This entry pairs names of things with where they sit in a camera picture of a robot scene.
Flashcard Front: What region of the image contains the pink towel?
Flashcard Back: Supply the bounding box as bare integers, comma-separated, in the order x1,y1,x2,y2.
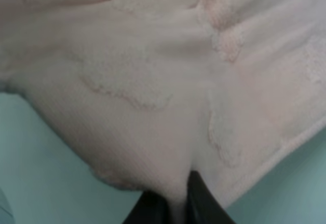
1,0,325,208

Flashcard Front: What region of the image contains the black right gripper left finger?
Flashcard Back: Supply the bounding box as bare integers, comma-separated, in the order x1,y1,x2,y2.
123,191,173,224

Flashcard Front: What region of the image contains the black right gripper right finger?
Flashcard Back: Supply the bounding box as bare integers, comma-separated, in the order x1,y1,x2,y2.
186,171,235,224

